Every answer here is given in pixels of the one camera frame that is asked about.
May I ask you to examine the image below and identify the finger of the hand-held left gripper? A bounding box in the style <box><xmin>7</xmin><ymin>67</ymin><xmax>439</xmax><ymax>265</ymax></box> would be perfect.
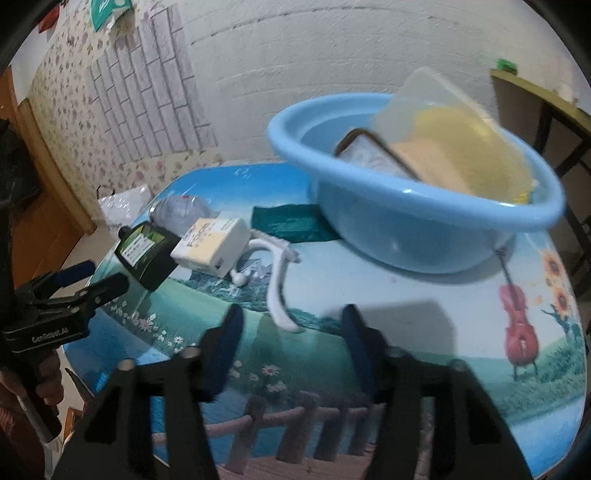
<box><xmin>14</xmin><ymin>261</ymin><xmax>96</xmax><ymax>302</ymax></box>
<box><xmin>46</xmin><ymin>273</ymin><xmax>130</xmax><ymax>319</ymax></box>

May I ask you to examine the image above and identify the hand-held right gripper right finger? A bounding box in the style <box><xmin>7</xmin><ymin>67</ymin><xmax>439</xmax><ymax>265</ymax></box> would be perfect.
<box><xmin>341</xmin><ymin>304</ymin><xmax>536</xmax><ymax>480</ymax></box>

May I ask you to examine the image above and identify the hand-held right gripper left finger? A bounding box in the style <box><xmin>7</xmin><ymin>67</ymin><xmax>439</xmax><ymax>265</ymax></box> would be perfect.
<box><xmin>53</xmin><ymin>304</ymin><xmax>245</xmax><ymax>480</ymax></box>

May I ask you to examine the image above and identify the blue plastic basin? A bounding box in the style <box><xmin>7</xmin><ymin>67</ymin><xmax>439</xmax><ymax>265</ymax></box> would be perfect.
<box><xmin>268</xmin><ymin>93</ymin><xmax>566</xmax><ymax>274</ymax></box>

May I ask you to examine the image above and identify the clear bag with brown strap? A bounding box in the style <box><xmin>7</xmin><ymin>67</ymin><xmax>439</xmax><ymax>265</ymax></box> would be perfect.
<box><xmin>333</xmin><ymin>128</ymin><xmax>419</xmax><ymax>181</ymax></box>

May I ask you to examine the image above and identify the tan plush dog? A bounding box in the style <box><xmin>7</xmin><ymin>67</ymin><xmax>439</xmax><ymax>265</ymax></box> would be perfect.
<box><xmin>388</xmin><ymin>136</ymin><xmax>472</xmax><ymax>195</ymax></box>

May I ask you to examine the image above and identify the yellow mesh bag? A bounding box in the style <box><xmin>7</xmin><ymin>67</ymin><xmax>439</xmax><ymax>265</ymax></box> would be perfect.
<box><xmin>416</xmin><ymin>106</ymin><xmax>539</xmax><ymax>204</ymax></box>

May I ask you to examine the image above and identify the clear plastic box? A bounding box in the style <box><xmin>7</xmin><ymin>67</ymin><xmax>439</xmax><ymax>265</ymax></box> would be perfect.
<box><xmin>372</xmin><ymin>67</ymin><xmax>536</xmax><ymax>195</ymax></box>

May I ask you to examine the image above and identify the printed scenery desktop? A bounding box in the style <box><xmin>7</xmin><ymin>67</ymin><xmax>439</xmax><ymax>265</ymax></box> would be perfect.
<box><xmin>65</xmin><ymin>161</ymin><xmax>587</xmax><ymax>480</ymax></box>

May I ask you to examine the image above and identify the person's left hand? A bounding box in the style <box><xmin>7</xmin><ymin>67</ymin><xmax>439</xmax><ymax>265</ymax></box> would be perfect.
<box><xmin>0</xmin><ymin>353</ymin><xmax>65</xmax><ymax>462</ymax></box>

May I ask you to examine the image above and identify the black box with green label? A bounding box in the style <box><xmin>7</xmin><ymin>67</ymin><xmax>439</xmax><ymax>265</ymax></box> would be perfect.
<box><xmin>115</xmin><ymin>222</ymin><xmax>182</xmax><ymax>291</ymax></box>

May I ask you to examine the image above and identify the wooden door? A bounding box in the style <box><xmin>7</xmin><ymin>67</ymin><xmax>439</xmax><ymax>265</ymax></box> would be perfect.
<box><xmin>0</xmin><ymin>69</ymin><xmax>98</xmax><ymax>296</ymax></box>

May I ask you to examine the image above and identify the white plastic shopping bag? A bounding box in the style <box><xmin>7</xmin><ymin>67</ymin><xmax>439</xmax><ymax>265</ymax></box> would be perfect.
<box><xmin>97</xmin><ymin>185</ymin><xmax>153</xmax><ymax>229</ymax></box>

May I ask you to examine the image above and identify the dark cloth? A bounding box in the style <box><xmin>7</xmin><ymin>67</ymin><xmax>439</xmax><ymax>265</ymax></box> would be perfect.
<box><xmin>0</xmin><ymin>117</ymin><xmax>44</xmax><ymax>287</ymax></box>

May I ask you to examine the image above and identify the crumpled clear plastic bag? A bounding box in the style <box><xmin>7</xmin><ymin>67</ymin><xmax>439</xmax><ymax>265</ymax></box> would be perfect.
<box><xmin>150</xmin><ymin>195</ymin><xmax>220</xmax><ymax>236</ymax></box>

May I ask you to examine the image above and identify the white and yellow box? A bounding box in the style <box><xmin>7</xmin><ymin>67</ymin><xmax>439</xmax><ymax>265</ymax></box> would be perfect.
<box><xmin>171</xmin><ymin>217</ymin><xmax>251</xmax><ymax>278</ymax></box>

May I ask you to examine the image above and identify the dark green packet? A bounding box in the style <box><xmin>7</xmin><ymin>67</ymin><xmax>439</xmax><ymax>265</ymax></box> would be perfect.
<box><xmin>252</xmin><ymin>203</ymin><xmax>342</xmax><ymax>243</ymax></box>

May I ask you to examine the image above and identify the wooden side table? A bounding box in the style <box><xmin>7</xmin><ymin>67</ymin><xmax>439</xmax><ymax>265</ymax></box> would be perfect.
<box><xmin>490</xmin><ymin>68</ymin><xmax>591</xmax><ymax>282</ymax></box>

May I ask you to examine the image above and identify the white plastic razor handle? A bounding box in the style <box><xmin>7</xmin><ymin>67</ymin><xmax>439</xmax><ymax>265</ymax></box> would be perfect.
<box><xmin>238</xmin><ymin>235</ymin><xmax>305</xmax><ymax>333</ymax></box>

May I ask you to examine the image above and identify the green packet on wall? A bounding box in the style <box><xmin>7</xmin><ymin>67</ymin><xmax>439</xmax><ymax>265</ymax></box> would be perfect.
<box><xmin>90</xmin><ymin>0</ymin><xmax>134</xmax><ymax>33</ymax></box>

